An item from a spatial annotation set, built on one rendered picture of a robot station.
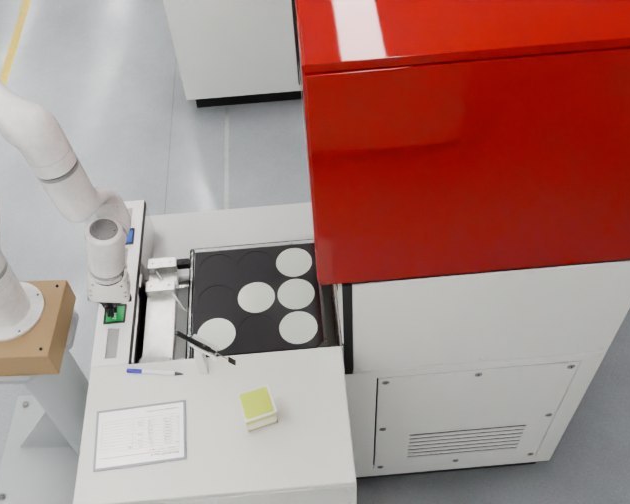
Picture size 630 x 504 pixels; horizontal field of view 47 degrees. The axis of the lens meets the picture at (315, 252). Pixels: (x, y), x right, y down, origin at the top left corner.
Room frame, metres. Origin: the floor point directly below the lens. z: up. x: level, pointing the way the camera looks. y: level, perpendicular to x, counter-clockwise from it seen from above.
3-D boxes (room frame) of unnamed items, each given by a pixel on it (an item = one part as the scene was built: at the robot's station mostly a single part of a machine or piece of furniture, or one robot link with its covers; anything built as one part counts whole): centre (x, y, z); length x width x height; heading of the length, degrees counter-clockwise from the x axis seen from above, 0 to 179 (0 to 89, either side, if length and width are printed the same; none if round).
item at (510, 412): (1.34, -0.39, 0.41); 0.82 x 0.71 x 0.82; 1
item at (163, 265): (1.27, 0.43, 0.89); 0.08 x 0.03 x 0.03; 91
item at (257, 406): (0.76, 0.16, 1.00); 0.07 x 0.07 x 0.07; 16
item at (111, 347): (1.20, 0.53, 0.89); 0.55 x 0.09 x 0.14; 1
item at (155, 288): (1.19, 0.43, 0.89); 0.08 x 0.03 x 0.03; 91
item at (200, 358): (0.89, 0.27, 1.03); 0.06 x 0.04 x 0.13; 91
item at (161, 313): (1.12, 0.43, 0.87); 0.36 x 0.08 x 0.03; 1
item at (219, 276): (1.14, 0.17, 0.90); 0.34 x 0.34 x 0.01; 1
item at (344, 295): (1.33, -0.05, 1.02); 0.82 x 0.03 x 0.40; 1
